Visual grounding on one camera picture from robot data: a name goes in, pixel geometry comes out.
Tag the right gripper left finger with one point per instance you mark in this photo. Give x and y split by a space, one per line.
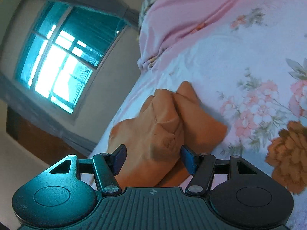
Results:
65 174

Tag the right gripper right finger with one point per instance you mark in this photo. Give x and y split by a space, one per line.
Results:
203 167

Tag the orange garment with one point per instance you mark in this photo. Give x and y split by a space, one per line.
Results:
166 121

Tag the brown wooden door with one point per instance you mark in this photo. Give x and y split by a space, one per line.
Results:
41 144

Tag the left grey curtain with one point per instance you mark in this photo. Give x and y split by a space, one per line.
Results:
39 118

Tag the floral pink bed sheet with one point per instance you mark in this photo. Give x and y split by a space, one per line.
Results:
249 71

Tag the pink blanket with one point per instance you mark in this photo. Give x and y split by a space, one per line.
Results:
169 21

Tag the window with white frame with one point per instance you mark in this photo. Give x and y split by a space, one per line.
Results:
64 49

